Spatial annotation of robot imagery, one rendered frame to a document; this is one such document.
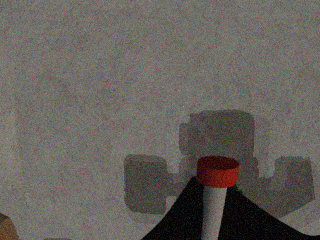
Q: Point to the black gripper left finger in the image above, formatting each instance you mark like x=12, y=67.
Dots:
x=184, y=221

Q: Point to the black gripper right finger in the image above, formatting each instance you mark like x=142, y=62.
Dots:
x=243, y=220

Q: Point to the grey tapered pin with red cap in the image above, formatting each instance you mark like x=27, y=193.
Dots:
x=216, y=173

